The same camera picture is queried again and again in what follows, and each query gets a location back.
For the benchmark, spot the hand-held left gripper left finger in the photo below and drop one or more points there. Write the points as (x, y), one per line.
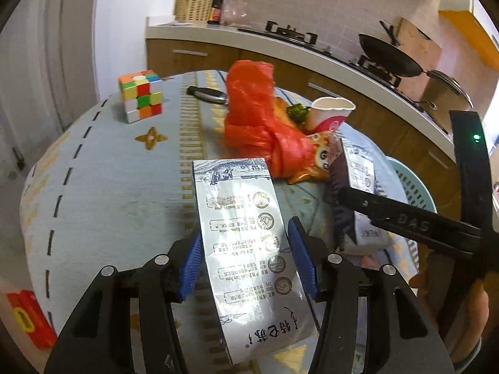
(191, 265)

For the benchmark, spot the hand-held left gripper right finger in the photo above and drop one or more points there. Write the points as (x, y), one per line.
(302, 257)

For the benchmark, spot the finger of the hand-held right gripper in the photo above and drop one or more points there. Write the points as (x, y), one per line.
(393, 212)

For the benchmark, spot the light green plastic basket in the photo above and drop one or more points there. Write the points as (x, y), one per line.
(409, 187)

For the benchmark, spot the silver milk carton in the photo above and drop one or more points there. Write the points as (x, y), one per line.
(360, 167)
(241, 222)

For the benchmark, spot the orange cartoon snack packet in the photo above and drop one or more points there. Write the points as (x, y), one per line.
(314, 156)

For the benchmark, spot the white and red paper cup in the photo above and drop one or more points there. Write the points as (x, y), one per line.
(331, 115)

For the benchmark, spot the red plastic bag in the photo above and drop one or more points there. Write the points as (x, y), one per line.
(253, 105)

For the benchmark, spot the person's right hand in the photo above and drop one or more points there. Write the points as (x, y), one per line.
(477, 311)

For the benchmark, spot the brown rice cooker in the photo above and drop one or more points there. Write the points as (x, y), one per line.
(440, 89)

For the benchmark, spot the blue patterned tablecloth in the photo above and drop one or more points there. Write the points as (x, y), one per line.
(117, 187)

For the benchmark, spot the wooden cutting board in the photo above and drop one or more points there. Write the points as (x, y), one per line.
(419, 43)

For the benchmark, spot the black wok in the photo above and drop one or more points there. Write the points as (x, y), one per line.
(390, 56)

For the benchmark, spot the red box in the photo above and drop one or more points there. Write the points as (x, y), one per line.
(31, 319)

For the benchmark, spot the black car key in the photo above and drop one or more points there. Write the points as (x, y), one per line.
(206, 94)

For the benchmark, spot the colourful puzzle cube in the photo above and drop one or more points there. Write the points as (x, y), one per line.
(140, 95)

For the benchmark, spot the black gas stove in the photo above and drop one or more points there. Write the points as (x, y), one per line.
(296, 35)

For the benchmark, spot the white kitchen countertop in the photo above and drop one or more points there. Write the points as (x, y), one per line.
(273, 48)

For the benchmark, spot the white paper sheet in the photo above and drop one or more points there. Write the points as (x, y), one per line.
(167, 21)

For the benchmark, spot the clear plastic bag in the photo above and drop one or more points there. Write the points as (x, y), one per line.
(236, 11)

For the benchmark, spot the beige utensil basket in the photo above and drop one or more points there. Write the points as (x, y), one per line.
(193, 7)

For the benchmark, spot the dark sauce bottle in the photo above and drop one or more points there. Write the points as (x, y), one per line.
(215, 7)

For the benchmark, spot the orange wall cabinet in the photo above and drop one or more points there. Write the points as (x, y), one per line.
(464, 19)

